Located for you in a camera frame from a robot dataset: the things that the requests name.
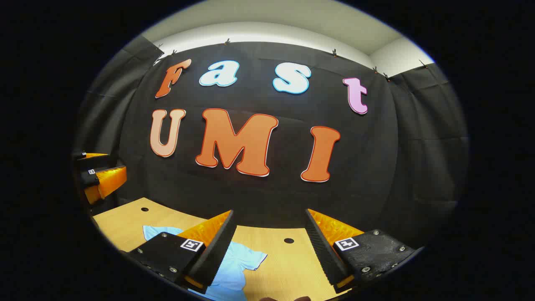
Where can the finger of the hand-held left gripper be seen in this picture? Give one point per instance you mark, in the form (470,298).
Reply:
(106,184)
(92,156)

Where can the light blue polo T-shirt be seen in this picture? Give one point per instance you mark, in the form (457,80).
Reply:
(238,271)

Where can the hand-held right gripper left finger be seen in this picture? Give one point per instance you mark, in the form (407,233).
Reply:
(215,251)

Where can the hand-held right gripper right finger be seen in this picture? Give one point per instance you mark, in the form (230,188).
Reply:
(324,251)

